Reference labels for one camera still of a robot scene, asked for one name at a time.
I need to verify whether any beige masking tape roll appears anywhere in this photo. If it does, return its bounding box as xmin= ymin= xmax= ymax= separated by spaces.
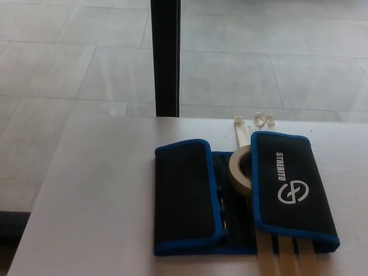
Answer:
xmin=228 ymin=148 xmax=254 ymax=198

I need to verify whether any flat beige tape strip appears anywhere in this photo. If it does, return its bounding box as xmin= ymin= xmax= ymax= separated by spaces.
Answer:
xmin=233 ymin=116 xmax=252 ymax=152

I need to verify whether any black vertical post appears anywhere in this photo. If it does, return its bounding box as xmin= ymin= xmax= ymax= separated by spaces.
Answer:
xmin=150 ymin=0 xmax=181 ymax=118

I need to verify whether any black blue-trimmed folding toolkit case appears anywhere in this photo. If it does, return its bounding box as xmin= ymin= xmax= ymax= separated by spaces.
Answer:
xmin=154 ymin=131 xmax=342 ymax=257

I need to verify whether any crumpled beige tape piece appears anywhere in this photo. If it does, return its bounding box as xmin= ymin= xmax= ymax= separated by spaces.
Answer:
xmin=252 ymin=112 xmax=277 ymax=133

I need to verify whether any long beige tape strip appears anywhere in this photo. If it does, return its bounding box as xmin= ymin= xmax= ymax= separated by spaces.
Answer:
xmin=252 ymin=227 xmax=274 ymax=276
xmin=293 ymin=238 xmax=319 ymax=276
xmin=274 ymin=236 xmax=297 ymax=276

